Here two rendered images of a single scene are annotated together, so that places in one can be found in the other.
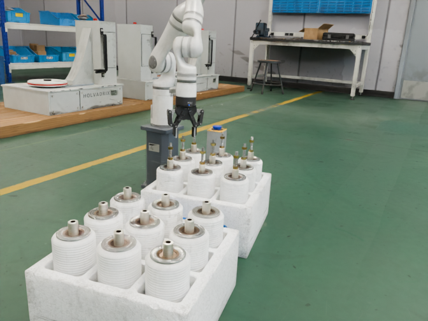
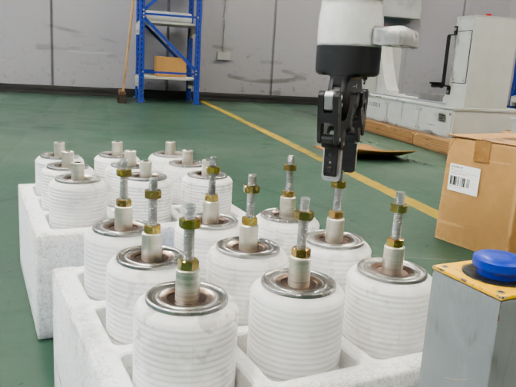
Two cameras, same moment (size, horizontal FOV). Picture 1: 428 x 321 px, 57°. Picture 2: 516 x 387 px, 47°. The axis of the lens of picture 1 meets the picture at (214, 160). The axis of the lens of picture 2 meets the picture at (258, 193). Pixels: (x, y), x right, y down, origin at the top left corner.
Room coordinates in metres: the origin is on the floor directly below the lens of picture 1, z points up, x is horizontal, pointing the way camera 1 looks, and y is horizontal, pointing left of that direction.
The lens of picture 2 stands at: (1.89, -0.45, 0.47)
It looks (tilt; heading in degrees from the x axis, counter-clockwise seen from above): 13 degrees down; 136
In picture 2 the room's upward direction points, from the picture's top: 3 degrees clockwise
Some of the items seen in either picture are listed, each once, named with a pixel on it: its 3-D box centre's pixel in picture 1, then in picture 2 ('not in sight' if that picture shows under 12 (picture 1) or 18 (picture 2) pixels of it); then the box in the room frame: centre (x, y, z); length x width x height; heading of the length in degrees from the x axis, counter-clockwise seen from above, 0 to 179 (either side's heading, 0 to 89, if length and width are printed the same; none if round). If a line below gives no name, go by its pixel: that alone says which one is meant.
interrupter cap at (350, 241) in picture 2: (182, 158); (333, 239); (1.44, 0.12, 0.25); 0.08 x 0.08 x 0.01
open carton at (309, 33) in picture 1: (316, 32); not in sight; (6.12, -1.40, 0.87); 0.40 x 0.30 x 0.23; 47
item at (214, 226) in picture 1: (204, 242); (78, 230); (0.97, 0.01, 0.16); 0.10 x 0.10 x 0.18
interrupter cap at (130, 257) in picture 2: (242, 167); (151, 258); (1.38, -0.11, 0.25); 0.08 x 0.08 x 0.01
